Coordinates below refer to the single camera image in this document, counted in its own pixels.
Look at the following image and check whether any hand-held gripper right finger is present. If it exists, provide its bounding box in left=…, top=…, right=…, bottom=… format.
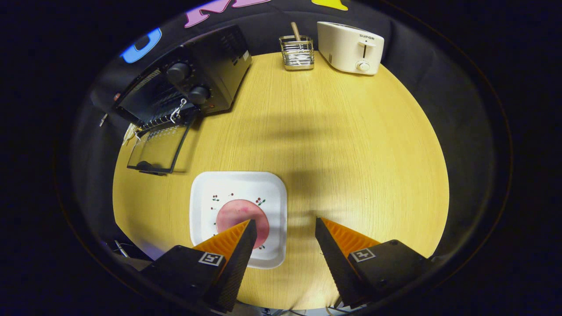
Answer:
left=315, top=217, right=435, bottom=309

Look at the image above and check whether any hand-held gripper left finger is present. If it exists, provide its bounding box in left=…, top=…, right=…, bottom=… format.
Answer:
left=140, top=219, right=258, bottom=313

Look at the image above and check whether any pink ham slice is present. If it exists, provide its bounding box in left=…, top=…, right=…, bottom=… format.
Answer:
left=216, top=200, right=270, bottom=249

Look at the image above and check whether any white square plate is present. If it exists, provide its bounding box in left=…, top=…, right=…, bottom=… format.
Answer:
left=189, top=171, right=288, bottom=269

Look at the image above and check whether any black toaster oven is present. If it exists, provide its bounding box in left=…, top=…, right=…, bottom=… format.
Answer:
left=90, top=24, right=253, bottom=176

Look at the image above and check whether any cream bread toaster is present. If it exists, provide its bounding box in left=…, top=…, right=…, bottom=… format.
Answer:
left=317, top=21, right=385, bottom=75

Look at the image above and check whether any white string loop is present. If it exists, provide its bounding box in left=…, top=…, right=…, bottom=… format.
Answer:
left=170, top=98, right=187, bottom=123

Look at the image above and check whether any metal wire holder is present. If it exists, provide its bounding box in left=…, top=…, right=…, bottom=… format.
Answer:
left=279, top=35, right=315, bottom=71

